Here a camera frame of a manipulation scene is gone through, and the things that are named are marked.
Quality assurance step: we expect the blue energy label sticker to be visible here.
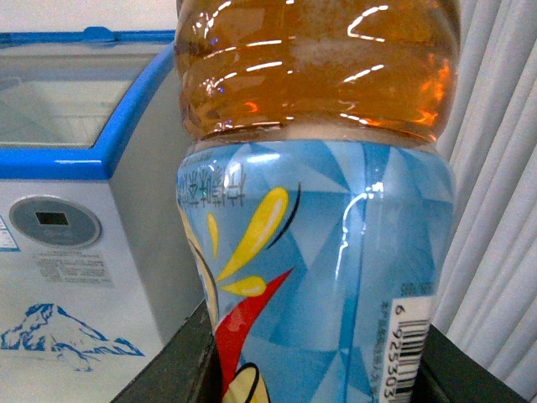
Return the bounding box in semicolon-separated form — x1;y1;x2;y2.
0;217;20;252

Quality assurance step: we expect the iced tea bottle blue label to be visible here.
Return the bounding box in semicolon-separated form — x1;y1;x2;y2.
172;0;461;403

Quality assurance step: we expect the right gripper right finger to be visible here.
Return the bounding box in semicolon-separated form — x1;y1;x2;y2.
413;327;524;403

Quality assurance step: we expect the white blue chest freezer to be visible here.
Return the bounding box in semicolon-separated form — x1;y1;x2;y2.
1;27;202;402

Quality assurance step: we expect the glass sliding freezer lid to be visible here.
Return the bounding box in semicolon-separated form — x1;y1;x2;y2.
1;42;165;149

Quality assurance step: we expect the white pleated curtain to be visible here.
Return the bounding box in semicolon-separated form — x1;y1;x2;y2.
434;1;536;401

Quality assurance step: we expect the silver instruction sticker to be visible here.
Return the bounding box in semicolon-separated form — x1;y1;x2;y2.
33;250;114;288

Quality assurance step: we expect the grey oval control panel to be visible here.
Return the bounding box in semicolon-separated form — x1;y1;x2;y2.
9;196;102;248

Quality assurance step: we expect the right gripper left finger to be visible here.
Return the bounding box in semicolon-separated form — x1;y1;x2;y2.
113;303;221;403

